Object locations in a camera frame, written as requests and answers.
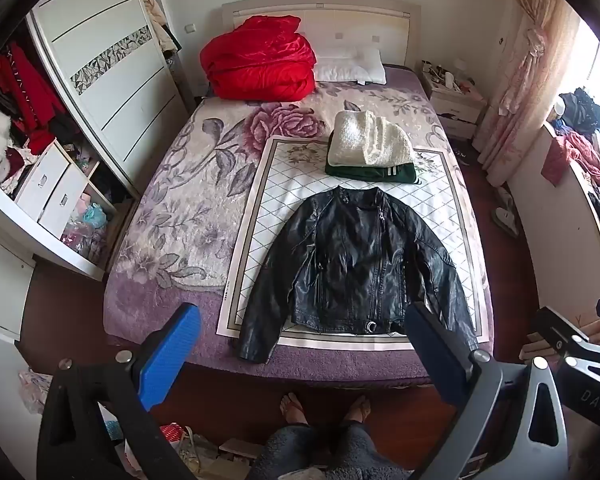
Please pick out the green striped folded garment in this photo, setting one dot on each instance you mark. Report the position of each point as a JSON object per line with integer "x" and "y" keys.
{"x": 360, "y": 173}

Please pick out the beige bed headboard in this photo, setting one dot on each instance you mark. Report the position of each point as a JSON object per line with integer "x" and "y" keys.
{"x": 330, "y": 17}

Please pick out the white nightstand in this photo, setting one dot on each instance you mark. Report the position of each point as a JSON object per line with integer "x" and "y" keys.
{"x": 455, "y": 110}

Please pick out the tan wooden boards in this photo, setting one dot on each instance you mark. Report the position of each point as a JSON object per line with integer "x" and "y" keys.
{"x": 532, "y": 347}

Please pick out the white wardrobe drawer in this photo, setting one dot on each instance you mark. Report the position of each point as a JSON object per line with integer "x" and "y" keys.
{"x": 62, "y": 202}
{"x": 42, "y": 175}

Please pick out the person's right leg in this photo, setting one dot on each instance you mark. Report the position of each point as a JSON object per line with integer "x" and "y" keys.
{"x": 365, "y": 452}

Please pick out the pink curtain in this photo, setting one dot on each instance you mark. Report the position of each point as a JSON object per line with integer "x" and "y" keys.
{"x": 525, "y": 85}

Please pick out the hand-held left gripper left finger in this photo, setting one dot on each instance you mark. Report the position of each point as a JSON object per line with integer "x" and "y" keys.
{"x": 170, "y": 355}

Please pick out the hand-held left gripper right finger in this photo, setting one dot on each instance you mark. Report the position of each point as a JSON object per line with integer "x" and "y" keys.
{"x": 432, "y": 355}

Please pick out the black slippers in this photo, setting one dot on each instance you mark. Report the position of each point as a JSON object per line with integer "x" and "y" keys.
{"x": 462, "y": 156}

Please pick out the red quilt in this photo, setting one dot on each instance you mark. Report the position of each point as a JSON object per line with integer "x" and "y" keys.
{"x": 260, "y": 60}

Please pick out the dark blue clothes pile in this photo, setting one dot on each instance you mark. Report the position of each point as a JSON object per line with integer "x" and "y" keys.
{"x": 585, "y": 110}

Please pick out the person's left foot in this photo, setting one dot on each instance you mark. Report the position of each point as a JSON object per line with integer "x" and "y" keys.
{"x": 294, "y": 410}

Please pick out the pink floral cloth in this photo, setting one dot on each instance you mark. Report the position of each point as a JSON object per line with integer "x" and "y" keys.
{"x": 30, "y": 390}

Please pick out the red knit garment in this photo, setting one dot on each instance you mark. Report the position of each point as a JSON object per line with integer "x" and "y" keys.
{"x": 575, "y": 157}

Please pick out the person's leg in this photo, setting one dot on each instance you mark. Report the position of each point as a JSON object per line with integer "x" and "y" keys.
{"x": 365, "y": 452}
{"x": 290, "y": 452}

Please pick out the pastel folded clothes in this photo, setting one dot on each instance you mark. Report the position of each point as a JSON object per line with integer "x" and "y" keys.
{"x": 92, "y": 216}

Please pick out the black leather jacket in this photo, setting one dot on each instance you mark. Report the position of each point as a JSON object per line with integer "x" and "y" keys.
{"x": 350, "y": 260}

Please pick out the white pillow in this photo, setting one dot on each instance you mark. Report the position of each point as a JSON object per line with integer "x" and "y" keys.
{"x": 350, "y": 66}

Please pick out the white wardrobe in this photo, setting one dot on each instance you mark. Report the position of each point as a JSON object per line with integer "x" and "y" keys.
{"x": 10, "y": 220}

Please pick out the red packet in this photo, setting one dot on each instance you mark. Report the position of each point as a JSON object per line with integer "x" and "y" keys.
{"x": 172, "y": 433}

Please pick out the white cardboard box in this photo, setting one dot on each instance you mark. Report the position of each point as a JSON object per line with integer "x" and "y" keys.
{"x": 239, "y": 448}

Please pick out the red hanging clothes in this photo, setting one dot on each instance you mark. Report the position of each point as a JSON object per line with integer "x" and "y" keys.
{"x": 27, "y": 90}

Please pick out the person's right foot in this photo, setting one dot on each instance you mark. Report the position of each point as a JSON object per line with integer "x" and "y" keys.
{"x": 357, "y": 409}

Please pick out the person's foot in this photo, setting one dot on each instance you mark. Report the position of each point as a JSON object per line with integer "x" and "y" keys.
{"x": 294, "y": 410}
{"x": 357, "y": 409}

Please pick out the cream fleece folded garment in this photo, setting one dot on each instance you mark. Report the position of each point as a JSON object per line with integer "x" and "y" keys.
{"x": 365, "y": 135}

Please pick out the cream hanging garment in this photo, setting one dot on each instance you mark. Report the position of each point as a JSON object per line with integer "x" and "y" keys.
{"x": 157, "y": 15}

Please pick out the white wardrobe sliding door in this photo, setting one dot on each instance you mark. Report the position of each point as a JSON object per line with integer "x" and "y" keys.
{"x": 110, "y": 60}

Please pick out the person's left leg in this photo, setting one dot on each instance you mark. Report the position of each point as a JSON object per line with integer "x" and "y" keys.
{"x": 290, "y": 452}

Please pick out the white diamond-patterned mat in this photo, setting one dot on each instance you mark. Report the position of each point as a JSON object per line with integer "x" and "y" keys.
{"x": 280, "y": 195}

